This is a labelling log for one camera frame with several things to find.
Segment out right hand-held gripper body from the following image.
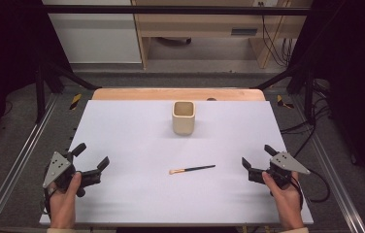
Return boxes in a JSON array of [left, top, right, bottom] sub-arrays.
[[248, 150, 311, 190]]

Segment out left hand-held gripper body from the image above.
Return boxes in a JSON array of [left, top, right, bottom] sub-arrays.
[[42, 150, 103, 198]]

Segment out black-handled makeup brush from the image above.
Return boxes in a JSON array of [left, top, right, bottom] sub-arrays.
[[168, 164, 216, 176]]

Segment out beige square cup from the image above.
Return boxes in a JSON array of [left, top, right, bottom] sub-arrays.
[[171, 100, 197, 136]]

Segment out person's left hand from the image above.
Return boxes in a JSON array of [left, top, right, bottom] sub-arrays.
[[48, 172, 83, 229]]

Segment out person's right hand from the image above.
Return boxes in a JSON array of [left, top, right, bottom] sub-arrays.
[[261, 171, 305, 230]]

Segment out yellow black tape marker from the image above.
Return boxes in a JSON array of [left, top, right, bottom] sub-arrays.
[[69, 93, 83, 112], [276, 94, 295, 110]]

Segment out white table mat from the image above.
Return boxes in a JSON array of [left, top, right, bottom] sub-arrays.
[[39, 99, 315, 226]]

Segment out wooden table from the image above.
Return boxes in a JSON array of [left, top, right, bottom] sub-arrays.
[[91, 87, 266, 102]]

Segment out dark curtain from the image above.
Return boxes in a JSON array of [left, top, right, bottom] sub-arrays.
[[0, 0, 73, 158], [286, 0, 365, 200]]

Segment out white cabinet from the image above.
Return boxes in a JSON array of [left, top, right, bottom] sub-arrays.
[[42, 0, 143, 65]]

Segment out grey desk label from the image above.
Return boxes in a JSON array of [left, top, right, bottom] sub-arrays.
[[230, 27, 259, 37]]

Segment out light wooden desk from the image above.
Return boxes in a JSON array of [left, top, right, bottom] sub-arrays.
[[131, 0, 313, 70]]

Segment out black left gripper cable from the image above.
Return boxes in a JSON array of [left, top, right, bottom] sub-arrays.
[[42, 185, 53, 217]]

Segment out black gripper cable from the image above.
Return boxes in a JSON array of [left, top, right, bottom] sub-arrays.
[[42, 185, 53, 217], [295, 168, 331, 204]]

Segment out black floor cables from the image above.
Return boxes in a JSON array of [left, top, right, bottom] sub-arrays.
[[280, 79, 333, 159]]

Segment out aluminium floor rail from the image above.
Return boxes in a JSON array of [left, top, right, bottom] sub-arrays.
[[0, 93, 59, 233], [290, 95, 365, 233]]

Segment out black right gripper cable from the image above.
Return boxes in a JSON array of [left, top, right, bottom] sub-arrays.
[[295, 168, 331, 204]]

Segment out black metal frame stand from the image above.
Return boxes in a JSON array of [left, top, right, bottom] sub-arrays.
[[34, 59, 103, 124], [250, 62, 316, 126]]

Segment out black hanging desk cables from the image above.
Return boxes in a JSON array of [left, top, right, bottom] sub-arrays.
[[257, 1, 297, 68]]

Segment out black horizontal frame bar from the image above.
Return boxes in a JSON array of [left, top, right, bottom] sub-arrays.
[[43, 4, 313, 17]]

